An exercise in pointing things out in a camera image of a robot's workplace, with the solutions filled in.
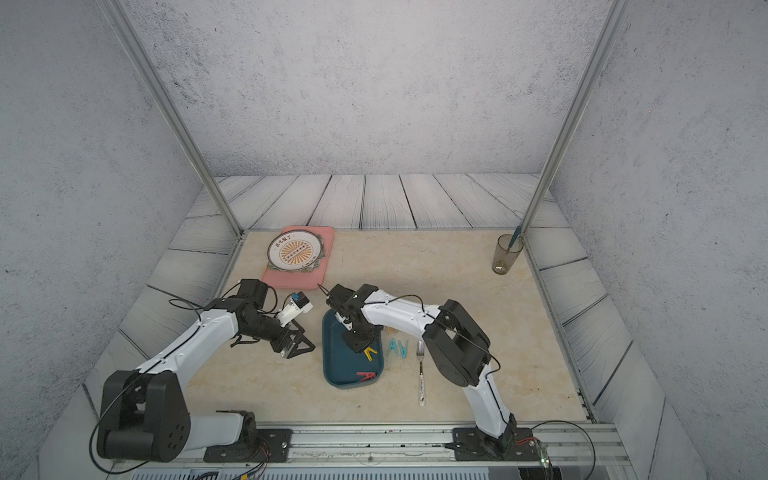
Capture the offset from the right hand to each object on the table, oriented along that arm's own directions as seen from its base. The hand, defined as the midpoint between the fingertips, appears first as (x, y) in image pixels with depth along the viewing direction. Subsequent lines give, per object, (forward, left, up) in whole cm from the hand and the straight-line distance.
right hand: (362, 344), depth 87 cm
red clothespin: (-8, -2, -2) cm, 9 cm away
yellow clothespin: (-3, -2, +1) cm, 3 cm away
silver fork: (-1, -17, -4) cm, 17 cm away
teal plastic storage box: (-5, +5, -4) cm, 8 cm away
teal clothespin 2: (0, -12, -4) cm, 12 cm away
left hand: (-1, +14, +5) cm, 15 cm away
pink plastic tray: (+26, +22, -5) cm, 35 cm away
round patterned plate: (+38, +28, -2) cm, 47 cm away
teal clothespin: (+1, -8, -3) cm, 9 cm away
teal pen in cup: (+34, -49, +8) cm, 60 cm away
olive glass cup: (+28, -46, +3) cm, 54 cm away
